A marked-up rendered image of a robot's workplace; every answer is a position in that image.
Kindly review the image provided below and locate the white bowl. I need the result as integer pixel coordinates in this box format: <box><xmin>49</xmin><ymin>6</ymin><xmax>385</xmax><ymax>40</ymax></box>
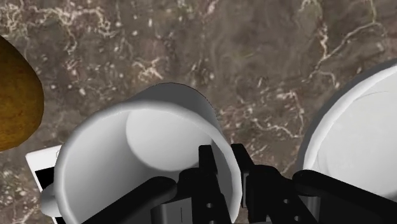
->
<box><xmin>296</xmin><ymin>60</ymin><xmax>397</xmax><ymax>202</ymax></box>

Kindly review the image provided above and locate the white cup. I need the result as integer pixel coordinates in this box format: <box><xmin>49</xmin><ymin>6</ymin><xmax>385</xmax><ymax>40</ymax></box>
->
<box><xmin>40</xmin><ymin>82</ymin><xmax>243</xmax><ymax>224</ymax></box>

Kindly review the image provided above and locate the white tablet with black screen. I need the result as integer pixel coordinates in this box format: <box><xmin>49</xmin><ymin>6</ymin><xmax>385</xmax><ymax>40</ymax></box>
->
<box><xmin>25</xmin><ymin>144</ymin><xmax>67</xmax><ymax>224</ymax></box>

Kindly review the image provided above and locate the brown potato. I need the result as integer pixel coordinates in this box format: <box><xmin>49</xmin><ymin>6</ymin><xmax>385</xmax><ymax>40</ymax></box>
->
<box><xmin>0</xmin><ymin>35</ymin><xmax>45</xmax><ymax>152</ymax></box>

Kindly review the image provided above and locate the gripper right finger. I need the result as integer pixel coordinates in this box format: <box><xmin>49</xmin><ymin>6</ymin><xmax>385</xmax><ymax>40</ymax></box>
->
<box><xmin>230</xmin><ymin>143</ymin><xmax>397</xmax><ymax>224</ymax></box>

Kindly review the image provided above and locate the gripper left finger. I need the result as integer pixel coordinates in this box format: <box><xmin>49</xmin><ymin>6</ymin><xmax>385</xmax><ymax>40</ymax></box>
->
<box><xmin>81</xmin><ymin>144</ymin><xmax>233</xmax><ymax>224</ymax></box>

